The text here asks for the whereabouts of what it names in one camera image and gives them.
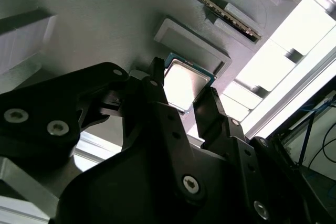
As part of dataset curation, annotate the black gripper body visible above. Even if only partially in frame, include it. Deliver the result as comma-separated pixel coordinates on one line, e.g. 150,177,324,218
55,140,254,224

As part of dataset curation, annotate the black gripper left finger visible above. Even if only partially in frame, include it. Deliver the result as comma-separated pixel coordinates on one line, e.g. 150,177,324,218
0,56,208,206

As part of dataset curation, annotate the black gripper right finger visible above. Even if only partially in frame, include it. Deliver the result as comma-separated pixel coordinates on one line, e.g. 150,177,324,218
193,86,317,224

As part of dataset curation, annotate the silver CPU with green edge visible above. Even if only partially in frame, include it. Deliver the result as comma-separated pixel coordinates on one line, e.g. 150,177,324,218
164,52,217,114

